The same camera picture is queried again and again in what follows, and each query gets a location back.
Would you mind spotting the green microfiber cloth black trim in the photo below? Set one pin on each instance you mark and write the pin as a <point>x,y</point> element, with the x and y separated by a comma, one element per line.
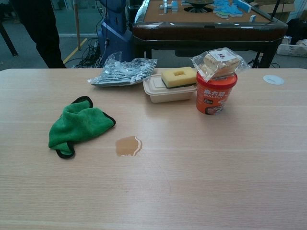
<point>76,124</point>

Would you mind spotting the brown liquid spill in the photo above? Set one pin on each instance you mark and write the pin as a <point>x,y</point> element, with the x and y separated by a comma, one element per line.
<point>127,146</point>

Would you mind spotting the beige lidded food container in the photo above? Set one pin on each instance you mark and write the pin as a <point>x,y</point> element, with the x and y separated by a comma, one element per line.
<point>168,92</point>

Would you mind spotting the yellow green scrubbing sponge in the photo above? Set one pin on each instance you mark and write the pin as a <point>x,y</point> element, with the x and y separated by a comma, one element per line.
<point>178,76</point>

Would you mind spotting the clear plastic bag grey contents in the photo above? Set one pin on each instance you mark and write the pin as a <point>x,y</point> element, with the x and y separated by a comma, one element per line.
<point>122,72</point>

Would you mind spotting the orange instant noodle cup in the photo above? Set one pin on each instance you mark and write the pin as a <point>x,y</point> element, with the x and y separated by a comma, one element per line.
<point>213,95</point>

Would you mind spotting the clear wrapped bread package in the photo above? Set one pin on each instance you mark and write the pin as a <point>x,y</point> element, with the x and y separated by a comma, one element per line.
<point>219,63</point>

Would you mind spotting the blue machine base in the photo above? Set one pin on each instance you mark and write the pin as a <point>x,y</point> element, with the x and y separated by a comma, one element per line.
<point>115,31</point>

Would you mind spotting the dark wood mahjong table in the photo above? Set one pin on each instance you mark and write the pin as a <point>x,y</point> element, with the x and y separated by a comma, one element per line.
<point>206,31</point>

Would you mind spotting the black tripod stand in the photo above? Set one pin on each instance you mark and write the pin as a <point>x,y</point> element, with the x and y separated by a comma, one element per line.
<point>255,61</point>

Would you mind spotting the wooden pole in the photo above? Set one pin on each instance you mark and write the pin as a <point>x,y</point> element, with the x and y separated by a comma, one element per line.
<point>77,24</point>

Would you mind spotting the round grey table grommet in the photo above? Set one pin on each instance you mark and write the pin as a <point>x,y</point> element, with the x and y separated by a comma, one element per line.
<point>273,79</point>

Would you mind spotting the blue mahjong tile pile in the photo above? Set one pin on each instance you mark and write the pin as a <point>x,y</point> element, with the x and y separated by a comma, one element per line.
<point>230,8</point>

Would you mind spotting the person in black trousers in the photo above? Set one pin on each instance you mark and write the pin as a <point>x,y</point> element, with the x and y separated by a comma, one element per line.
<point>40,31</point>

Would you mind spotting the white plastic crate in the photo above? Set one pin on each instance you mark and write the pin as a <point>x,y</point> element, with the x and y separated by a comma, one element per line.
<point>291,49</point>

